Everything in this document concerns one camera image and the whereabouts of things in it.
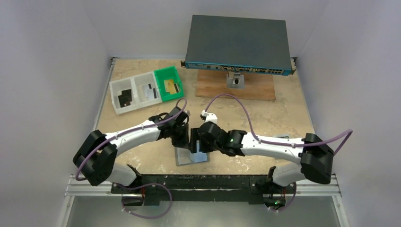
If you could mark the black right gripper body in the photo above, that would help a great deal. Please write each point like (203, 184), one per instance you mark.
(194, 141)

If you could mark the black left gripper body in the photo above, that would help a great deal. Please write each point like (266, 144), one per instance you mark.
(176, 129)

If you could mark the grey leather card holder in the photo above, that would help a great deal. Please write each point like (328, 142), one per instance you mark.
(185, 157)

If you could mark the gold card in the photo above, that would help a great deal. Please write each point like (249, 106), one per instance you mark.
(173, 88)
(166, 83)

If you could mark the black card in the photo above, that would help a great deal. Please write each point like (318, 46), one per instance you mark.
(123, 102)
(127, 94)

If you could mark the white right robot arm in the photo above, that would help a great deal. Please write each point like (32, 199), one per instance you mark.
(309, 157)

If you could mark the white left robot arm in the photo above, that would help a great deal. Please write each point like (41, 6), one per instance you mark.
(96, 157)

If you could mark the green bin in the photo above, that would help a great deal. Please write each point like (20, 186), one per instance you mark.
(168, 73)

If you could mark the white middle bin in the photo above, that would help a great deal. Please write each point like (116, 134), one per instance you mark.
(141, 84)

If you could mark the white bin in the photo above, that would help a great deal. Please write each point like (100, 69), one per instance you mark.
(116, 88)
(141, 84)

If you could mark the brown wooden board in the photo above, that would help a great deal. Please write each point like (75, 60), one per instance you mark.
(248, 86)

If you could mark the white left bin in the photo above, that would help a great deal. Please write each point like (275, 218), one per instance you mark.
(116, 88)

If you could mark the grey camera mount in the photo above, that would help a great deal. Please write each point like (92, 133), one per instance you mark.
(235, 80)

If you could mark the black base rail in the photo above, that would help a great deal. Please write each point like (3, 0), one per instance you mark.
(253, 189)

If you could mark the grey network switch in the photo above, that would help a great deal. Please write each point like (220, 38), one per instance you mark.
(238, 44)

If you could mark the aluminium frame rail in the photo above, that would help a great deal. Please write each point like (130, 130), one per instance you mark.
(304, 188)

